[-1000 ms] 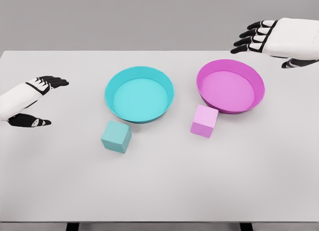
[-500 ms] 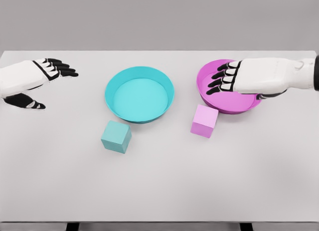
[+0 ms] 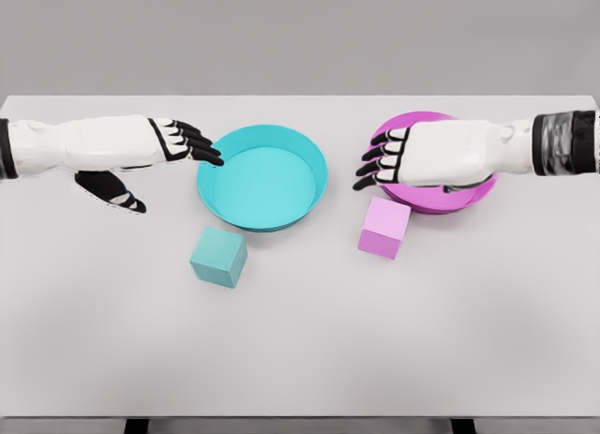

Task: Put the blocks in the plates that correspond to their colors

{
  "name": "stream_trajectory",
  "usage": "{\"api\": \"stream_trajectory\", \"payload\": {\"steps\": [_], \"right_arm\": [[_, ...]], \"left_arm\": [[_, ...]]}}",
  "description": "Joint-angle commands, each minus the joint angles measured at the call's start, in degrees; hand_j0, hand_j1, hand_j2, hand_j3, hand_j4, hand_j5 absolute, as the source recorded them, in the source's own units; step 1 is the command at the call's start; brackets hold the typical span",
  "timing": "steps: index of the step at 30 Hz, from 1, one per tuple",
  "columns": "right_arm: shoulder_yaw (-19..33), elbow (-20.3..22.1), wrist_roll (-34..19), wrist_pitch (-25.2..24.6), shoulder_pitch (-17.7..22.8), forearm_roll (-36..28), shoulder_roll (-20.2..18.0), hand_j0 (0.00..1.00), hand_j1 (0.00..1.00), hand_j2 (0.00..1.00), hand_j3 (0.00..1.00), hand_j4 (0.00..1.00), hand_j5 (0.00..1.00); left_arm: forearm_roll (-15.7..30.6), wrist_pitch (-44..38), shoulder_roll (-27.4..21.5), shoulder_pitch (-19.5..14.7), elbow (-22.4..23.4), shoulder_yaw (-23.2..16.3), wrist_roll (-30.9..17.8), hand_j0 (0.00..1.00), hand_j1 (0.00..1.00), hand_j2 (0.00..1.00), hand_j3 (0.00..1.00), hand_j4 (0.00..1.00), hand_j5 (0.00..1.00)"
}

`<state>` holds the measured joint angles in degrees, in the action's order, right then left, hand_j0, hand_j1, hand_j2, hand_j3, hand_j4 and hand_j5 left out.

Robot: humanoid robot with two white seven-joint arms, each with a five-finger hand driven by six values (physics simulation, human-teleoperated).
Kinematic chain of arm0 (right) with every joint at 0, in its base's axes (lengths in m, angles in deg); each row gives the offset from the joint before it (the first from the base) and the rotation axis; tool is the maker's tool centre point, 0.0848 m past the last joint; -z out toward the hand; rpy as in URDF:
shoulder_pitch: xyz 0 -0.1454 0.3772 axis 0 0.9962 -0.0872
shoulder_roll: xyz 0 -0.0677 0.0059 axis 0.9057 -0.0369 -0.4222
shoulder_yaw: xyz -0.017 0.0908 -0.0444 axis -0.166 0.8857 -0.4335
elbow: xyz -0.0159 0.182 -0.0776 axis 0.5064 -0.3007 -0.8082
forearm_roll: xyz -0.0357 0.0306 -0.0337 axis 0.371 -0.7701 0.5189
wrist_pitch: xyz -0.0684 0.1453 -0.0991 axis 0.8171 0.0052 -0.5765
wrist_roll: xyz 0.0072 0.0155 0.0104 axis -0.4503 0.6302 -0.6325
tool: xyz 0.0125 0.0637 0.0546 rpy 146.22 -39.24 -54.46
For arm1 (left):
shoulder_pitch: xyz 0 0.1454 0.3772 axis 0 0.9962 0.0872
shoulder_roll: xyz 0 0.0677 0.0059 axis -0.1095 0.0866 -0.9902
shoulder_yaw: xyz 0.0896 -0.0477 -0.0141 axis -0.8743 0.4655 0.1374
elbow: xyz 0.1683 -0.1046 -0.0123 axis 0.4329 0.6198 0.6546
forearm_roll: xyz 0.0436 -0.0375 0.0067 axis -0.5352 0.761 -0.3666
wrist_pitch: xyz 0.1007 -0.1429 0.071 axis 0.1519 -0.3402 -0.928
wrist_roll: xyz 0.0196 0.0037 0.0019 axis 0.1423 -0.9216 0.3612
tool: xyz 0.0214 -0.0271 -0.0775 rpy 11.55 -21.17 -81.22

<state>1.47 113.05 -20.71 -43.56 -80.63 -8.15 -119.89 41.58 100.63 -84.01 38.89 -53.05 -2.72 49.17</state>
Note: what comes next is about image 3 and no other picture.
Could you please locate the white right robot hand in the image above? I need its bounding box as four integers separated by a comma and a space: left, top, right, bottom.
352, 117, 499, 194

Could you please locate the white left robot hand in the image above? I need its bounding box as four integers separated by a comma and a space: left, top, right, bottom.
65, 116, 223, 216

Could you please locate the magenta round plate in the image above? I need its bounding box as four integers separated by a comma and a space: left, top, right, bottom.
369, 111, 500, 216

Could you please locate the pink cube block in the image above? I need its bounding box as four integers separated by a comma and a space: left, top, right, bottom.
357, 195, 413, 262

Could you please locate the cyan round plate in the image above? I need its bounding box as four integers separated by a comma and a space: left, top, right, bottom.
196, 125, 329, 233

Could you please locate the cyan cube block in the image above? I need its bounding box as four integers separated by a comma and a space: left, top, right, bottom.
188, 225, 248, 291

